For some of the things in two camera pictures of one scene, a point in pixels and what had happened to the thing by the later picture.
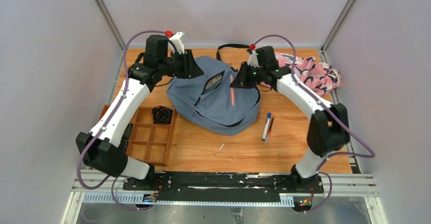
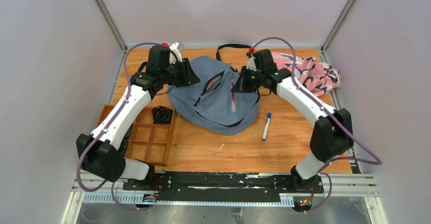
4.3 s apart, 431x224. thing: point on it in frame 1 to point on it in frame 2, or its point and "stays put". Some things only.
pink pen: (232, 90) to (212, 81)
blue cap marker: (266, 126) stays put
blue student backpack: (209, 100) stays put
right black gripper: (242, 80) stays put
